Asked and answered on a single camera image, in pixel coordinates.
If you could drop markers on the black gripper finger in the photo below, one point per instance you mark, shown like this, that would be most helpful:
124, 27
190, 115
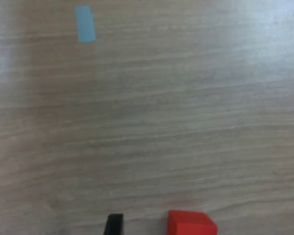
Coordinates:
114, 225

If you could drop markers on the blue tape piece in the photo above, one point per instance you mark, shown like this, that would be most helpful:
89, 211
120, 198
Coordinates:
85, 24

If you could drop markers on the red cube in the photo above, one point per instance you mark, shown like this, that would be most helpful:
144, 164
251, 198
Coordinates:
191, 225

